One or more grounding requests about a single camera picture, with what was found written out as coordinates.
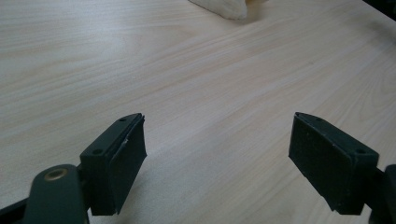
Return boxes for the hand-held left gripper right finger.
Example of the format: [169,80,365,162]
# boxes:
[288,111,380,216]

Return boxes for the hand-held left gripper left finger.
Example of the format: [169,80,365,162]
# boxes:
[79,113,148,217]

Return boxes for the white cloth with red flowers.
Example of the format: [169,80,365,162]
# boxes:
[188,0,269,21]

